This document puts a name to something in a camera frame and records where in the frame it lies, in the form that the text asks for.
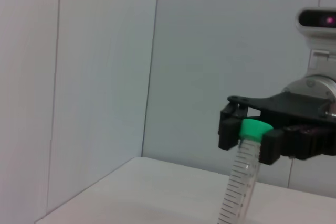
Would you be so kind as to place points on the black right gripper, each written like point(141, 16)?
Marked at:
point(302, 108)

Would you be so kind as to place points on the silver head depth camera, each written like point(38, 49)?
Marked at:
point(317, 20)

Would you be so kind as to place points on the white head camera mount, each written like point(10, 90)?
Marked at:
point(323, 56)

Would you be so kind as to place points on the green-capped clear test tube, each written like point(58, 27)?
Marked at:
point(253, 129)

